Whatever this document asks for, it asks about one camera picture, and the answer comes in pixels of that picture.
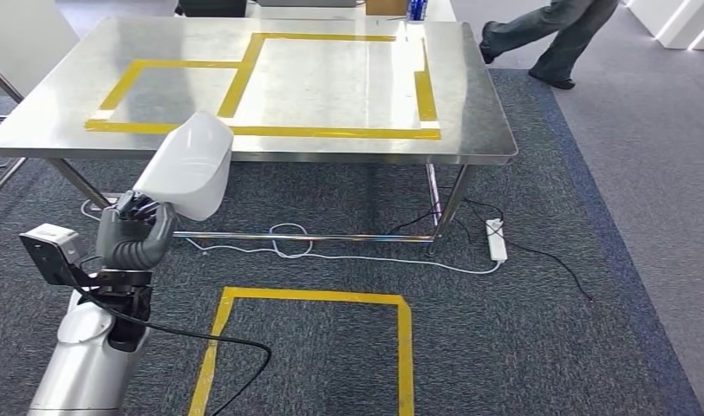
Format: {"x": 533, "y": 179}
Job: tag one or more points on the white desk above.
{"x": 329, "y": 14}

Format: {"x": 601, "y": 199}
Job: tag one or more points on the white plastic car part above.
{"x": 185, "y": 166}

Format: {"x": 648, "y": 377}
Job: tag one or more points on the white angled panels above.
{"x": 673, "y": 23}

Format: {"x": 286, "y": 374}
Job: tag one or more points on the blue drink can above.
{"x": 416, "y": 8}

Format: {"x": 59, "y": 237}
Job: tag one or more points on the white power strip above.
{"x": 496, "y": 241}

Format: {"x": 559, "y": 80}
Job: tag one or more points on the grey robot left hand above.
{"x": 134, "y": 241}

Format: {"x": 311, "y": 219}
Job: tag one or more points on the person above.
{"x": 576, "y": 40}

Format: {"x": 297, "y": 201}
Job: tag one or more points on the white board panel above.
{"x": 24, "y": 40}

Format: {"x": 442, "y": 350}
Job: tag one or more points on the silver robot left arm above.
{"x": 82, "y": 362}

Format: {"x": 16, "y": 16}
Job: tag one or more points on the steel workbench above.
{"x": 329, "y": 86}

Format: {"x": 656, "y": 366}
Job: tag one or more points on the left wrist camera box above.
{"x": 50, "y": 252}

